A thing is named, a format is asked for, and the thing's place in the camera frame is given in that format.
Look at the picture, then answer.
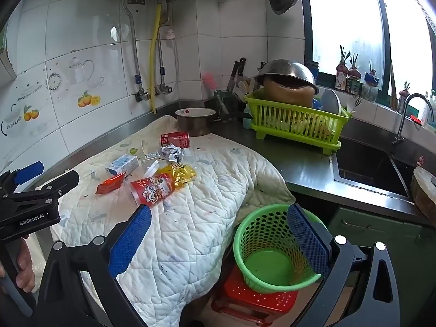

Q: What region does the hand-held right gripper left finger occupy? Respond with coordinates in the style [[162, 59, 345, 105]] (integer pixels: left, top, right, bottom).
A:
[[34, 205, 152, 327]]

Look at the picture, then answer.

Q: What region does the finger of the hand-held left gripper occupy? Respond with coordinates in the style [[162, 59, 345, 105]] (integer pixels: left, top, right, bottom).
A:
[[0, 161, 45, 195], [33, 169, 80, 205]]

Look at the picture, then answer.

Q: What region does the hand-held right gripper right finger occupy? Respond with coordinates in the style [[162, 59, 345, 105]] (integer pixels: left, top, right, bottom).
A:
[[287, 204, 401, 327]]

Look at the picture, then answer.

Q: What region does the green perforated plastic basket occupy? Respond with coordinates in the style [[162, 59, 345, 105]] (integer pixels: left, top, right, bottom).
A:
[[232, 204, 329, 294]]

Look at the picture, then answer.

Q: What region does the red snack packet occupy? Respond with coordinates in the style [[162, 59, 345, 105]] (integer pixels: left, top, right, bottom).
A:
[[95, 172, 127, 195]]

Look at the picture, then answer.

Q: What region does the red cartoon printed cup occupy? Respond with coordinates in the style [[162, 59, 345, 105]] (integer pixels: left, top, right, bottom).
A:
[[130, 172, 176, 208]]

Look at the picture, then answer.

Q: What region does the small white blue carton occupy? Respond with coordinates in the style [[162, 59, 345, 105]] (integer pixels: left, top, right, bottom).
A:
[[104, 154, 140, 178]]

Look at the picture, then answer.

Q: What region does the yellow snack bag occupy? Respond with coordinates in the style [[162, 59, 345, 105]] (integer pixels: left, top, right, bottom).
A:
[[157, 163, 197, 189]]

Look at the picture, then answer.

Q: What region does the silver foil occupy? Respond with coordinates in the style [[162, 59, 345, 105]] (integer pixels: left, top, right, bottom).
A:
[[157, 144, 192, 164]]

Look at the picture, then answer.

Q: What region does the red soda can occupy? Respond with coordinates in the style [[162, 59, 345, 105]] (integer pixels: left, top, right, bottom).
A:
[[160, 131, 190, 148]]

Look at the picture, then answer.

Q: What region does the person's left hand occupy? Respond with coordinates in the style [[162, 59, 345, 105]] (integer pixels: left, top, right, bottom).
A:
[[0, 237, 35, 293]]

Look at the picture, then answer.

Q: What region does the white plastic bag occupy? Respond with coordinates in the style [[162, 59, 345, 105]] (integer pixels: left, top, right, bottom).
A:
[[26, 237, 52, 281]]

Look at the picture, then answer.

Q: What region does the white quilted blanket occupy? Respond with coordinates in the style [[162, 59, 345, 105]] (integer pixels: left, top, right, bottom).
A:
[[50, 114, 296, 327]]

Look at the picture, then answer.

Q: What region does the red plastic stool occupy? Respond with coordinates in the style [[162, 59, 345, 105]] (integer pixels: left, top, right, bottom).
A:
[[210, 264, 300, 324]]

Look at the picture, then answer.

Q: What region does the steel kitchen sink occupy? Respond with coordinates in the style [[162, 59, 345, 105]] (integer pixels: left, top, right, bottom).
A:
[[332, 136, 419, 201]]

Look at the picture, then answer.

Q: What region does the green plastic dish rack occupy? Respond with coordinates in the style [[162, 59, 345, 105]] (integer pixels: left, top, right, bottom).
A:
[[243, 89, 351, 155]]

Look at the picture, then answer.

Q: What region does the round wooden cutting board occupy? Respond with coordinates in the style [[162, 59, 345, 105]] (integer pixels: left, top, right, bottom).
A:
[[410, 167, 436, 220]]

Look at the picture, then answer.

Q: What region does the steel pot with white lid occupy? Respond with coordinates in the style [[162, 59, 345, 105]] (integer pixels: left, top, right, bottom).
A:
[[175, 108, 253, 137]]

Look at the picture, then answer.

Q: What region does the white plate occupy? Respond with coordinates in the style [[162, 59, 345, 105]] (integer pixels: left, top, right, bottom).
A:
[[321, 89, 342, 116]]

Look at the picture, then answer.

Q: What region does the steel water pipe with valve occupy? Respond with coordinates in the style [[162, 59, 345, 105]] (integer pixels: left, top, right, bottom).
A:
[[156, 0, 179, 95]]

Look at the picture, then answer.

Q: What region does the brown clay pot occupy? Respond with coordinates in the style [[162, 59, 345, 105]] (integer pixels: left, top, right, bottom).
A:
[[263, 78, 316, 108]]

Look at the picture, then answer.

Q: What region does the steel faucet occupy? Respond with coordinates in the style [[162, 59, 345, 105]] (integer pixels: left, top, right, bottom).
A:
[[392, 93, 435, 145]]

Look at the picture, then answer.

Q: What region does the glass jar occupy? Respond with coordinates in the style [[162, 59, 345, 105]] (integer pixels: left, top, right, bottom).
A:
[[214, 89, 235, 116]]

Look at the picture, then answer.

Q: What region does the white plastic spatula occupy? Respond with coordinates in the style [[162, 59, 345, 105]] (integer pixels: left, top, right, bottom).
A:
[[233, 80, 253, 103]]

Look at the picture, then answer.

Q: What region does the sprouting plant in dark jar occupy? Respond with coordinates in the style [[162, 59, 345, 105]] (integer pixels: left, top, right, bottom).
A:
[[347, 53, 362, 94]]

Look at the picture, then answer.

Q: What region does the steel colander bowl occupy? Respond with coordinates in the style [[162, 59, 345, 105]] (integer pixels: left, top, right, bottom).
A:
[[255, 59, 320, 95]]

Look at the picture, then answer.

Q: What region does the small sprouting plant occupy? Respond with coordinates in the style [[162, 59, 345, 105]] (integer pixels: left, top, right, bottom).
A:
[[398, 81, 411, 111]]

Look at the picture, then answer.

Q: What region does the pink bottle brush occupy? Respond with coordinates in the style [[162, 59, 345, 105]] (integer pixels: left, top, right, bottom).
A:
[[202, 72, 219, 92]]

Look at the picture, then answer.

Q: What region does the steel flexible hose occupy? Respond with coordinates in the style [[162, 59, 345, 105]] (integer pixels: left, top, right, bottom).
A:
[[121, 0, 150, 102]]

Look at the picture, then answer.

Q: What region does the yellow gas hose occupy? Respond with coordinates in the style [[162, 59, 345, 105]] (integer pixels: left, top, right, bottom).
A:
[[150, 2, 162, 114]]

